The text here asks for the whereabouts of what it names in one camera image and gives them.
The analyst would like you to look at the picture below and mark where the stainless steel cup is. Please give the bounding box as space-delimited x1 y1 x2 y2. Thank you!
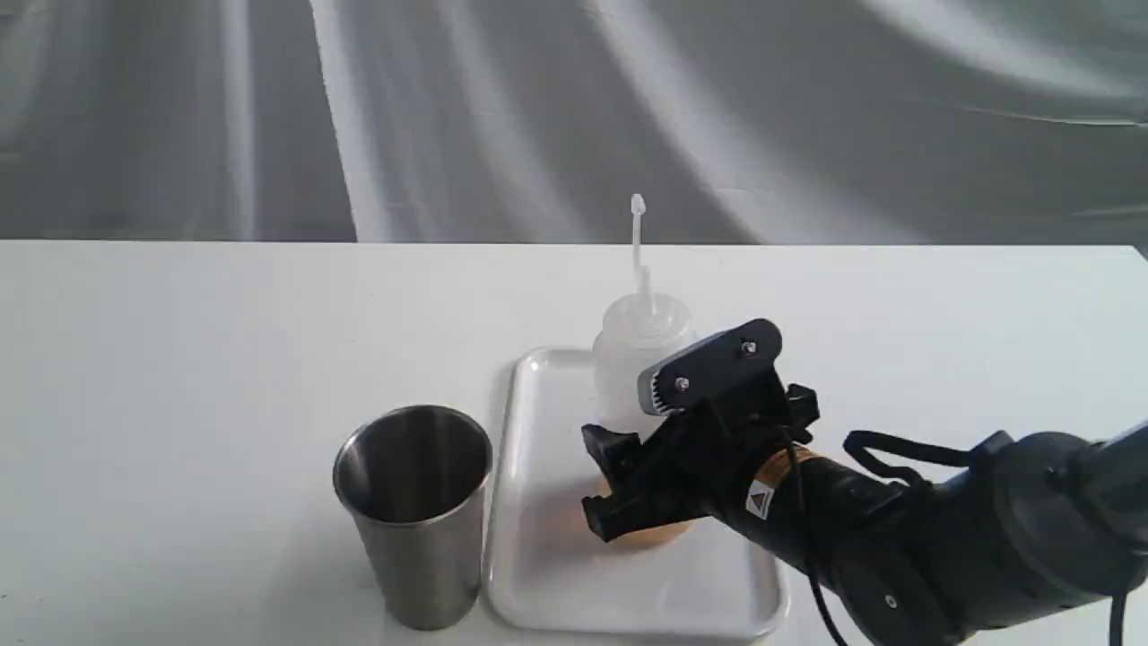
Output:
332 405 492 631

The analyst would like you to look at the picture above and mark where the translucent squeeze bottle amber liquid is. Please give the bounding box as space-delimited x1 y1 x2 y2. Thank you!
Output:
592 193 698 441

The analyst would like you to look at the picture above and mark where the white plastic tray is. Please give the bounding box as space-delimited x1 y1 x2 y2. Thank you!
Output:
484 347 790 645

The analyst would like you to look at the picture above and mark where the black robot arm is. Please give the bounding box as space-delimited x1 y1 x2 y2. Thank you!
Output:
581 319 1147 645

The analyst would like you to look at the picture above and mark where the grey draped backdrop cloth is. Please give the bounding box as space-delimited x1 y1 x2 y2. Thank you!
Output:
1 1 1147 252

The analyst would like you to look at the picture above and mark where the black cable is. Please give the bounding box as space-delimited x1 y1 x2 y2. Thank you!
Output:
778 422 1131 646

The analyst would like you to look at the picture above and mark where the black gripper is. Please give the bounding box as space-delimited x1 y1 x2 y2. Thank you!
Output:
581 319 821 543

